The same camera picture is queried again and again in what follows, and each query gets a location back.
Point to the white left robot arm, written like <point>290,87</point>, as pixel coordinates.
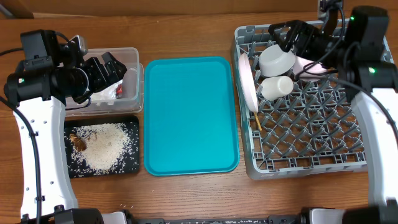
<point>37,92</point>

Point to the cream white cup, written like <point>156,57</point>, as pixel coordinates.
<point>276,87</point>

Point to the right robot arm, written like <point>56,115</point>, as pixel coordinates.
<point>355,47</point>

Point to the pink plate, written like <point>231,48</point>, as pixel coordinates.
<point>247,83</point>

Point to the wooden chopstick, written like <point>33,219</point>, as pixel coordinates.
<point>257,121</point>

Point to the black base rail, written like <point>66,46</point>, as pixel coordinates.
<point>242,221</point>

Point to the red snack wrapper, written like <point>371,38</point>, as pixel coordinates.
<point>119,90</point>

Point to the brown food scrap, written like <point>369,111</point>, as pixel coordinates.
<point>78,144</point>

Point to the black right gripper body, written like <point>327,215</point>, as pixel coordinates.
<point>302,38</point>

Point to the white napkin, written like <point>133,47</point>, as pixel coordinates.
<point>108,93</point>

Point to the grey small bowl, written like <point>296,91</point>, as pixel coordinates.
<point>273,61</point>

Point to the teal plastic tray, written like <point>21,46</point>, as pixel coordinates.
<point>190,122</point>

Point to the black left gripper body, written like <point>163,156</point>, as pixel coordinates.
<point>84,81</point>

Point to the grey dishwasher rack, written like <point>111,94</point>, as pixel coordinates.
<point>312,130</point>

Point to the black plastic tray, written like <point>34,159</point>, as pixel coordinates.
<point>133,165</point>

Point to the clear plastic bin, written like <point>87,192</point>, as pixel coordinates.
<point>132,98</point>

